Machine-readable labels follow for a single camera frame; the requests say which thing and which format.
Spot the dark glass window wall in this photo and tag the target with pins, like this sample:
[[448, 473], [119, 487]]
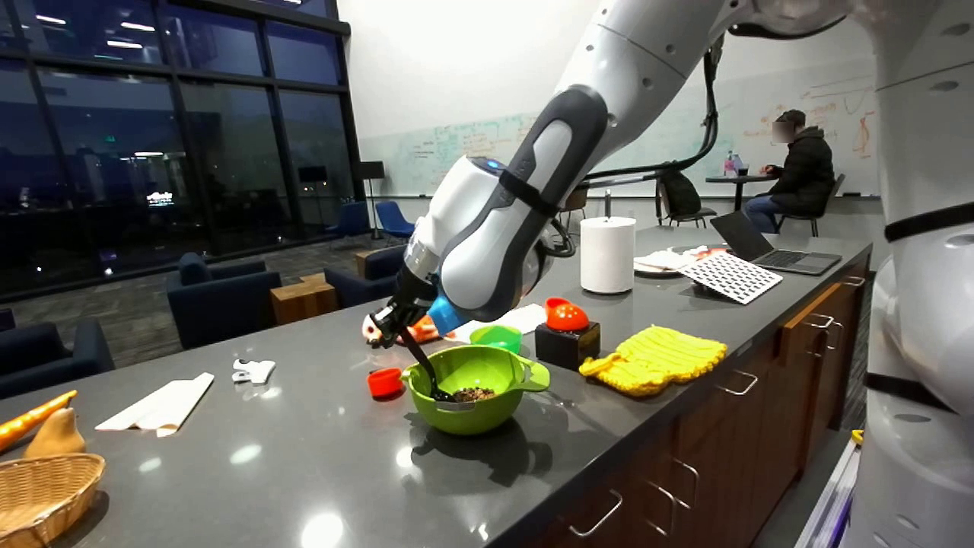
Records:
[[122, 124]]

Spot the bright blue chair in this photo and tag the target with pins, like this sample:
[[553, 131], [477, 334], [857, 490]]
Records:
[[392, 219]]

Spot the brown wooden counter cabinet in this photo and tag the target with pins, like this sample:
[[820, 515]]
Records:
[[732, 445]]

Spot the folded white paper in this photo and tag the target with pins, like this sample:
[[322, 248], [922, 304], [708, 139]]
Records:
[[163, 405]]

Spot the brown food bits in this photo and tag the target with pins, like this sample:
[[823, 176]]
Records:
[[477, 393]]

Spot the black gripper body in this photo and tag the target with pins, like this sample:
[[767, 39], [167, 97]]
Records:
[[411, 299]]

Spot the red orange ball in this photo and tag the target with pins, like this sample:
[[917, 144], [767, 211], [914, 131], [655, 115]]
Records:
[[566, 319]]

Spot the blue toy object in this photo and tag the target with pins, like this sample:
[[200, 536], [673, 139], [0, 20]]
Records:
[[448, 315]]

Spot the dark grey laptop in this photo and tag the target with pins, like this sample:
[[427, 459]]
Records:
[[748, 235]]

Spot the crumpled white wrapper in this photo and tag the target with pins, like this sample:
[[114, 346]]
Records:
[[252, 374]]

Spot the small red plastic cup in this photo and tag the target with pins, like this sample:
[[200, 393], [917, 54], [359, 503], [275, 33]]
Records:
[[386, 384]]

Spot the tan toy gourd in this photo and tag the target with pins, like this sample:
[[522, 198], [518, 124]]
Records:
[[56, 440]]

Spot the yellow knitted cloth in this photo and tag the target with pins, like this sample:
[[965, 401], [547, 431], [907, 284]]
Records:
[[655, 362]]

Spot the dark wooden block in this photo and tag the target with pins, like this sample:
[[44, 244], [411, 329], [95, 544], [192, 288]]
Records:
[[563, 352]]

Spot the green mixing bowl with spout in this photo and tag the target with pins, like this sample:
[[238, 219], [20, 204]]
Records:
[[477, 415]]

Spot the pink bottle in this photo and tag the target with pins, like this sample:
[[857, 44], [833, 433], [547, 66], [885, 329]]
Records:
[[732, 162]]

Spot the dark blue couch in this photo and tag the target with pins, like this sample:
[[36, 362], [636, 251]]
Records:
[[40, 353], [367, 270]]

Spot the dark blue armchair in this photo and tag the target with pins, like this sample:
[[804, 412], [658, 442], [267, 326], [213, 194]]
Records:
[[223, 305]]

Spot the black monitor on stand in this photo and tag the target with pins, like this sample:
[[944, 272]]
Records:
[[373, 169]]

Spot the black backpack on chair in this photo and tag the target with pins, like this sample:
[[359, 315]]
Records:
[[676, 194]]

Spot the seated person in black jacket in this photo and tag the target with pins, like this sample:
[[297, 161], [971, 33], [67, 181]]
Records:
[[807, 169]]

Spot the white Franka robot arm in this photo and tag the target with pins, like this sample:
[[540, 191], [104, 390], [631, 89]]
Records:
[[922, 155]]

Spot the large white paper sheet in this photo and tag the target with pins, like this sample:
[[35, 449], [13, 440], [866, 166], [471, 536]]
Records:
[[522, 319]]

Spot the dark study table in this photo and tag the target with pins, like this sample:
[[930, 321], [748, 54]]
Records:
[[741, 178]]

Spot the white paper towel roll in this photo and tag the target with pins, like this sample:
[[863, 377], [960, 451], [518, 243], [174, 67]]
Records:
[[606, 255]]

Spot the white keyboard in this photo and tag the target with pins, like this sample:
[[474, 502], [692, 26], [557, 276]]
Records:
[[732, 276]]

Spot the small green plastic bowl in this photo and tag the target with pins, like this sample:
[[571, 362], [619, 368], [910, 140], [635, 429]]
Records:
[[497, 337]]

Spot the wicker basket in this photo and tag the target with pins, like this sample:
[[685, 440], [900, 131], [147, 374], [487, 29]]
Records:
[[40, 497]]

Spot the white plate stack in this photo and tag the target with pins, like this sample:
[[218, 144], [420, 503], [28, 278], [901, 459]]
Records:
[[658, 262]]

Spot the wooden cube side table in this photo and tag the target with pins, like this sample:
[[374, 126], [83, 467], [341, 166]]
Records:
[[305, 304]]

